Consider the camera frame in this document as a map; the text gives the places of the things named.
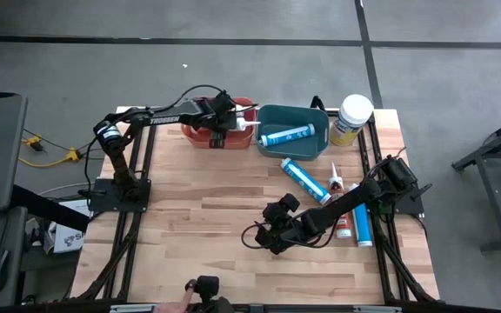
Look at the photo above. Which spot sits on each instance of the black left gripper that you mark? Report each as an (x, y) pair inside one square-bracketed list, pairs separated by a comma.
[(215, 117)]

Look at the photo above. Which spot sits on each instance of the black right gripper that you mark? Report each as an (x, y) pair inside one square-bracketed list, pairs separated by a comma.
[(289, 232)]

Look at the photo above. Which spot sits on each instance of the blue silicone sealant tube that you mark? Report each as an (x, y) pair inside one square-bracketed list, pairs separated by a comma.
[(362, 228), (287, 135), (305, 180)]

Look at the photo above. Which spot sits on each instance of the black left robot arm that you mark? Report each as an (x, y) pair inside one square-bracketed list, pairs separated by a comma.
[(168, 118)]

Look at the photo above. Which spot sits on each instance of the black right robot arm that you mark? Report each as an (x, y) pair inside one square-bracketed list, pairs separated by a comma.
[(355, 197)]

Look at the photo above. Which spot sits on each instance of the yellow Lysol wipes canister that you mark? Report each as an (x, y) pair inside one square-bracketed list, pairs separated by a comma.
[(355, 111)]

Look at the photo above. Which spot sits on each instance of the teal plastic basket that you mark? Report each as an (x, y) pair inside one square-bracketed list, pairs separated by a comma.
[(272, 117)]

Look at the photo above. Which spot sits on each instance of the orange plastic basket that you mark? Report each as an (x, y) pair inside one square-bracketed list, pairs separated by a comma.
[(196, 139)]

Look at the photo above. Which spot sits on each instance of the black device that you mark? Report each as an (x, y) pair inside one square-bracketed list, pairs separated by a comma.
[(209, 287)]

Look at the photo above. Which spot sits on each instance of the person's hand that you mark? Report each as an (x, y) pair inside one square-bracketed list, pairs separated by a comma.
[(181, 304)]

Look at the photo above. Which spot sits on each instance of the white cardboard box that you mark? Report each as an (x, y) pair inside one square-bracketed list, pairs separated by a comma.
[(70, 237)]

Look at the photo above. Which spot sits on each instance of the black diagonal strut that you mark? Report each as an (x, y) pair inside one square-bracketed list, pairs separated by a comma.
[(50, 208)]

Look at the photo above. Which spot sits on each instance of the dark grey desk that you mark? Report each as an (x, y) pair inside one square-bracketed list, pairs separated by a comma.
[(15, 235)]

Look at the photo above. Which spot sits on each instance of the black metal table frame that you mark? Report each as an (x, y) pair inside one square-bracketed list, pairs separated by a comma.
[(384, 269)]

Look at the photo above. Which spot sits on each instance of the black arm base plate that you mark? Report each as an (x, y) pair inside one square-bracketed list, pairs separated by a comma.
[(407, 204), (102, 202)]

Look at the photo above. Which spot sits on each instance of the silver metal bracket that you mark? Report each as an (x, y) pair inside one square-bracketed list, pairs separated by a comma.
[(135, 308), (376, 309)]

